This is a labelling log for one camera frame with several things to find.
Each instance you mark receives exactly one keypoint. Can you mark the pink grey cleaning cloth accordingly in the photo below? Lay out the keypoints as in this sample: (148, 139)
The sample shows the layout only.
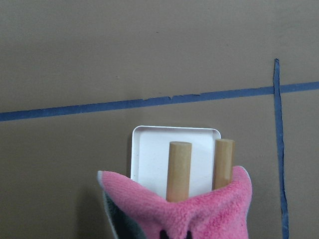
(135, 212)

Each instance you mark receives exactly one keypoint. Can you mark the white rectangular tray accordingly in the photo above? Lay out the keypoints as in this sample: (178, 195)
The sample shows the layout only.
(150, 153)

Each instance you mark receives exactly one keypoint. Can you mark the wooden dowel right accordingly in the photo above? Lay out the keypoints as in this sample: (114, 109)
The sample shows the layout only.
(223, 163)

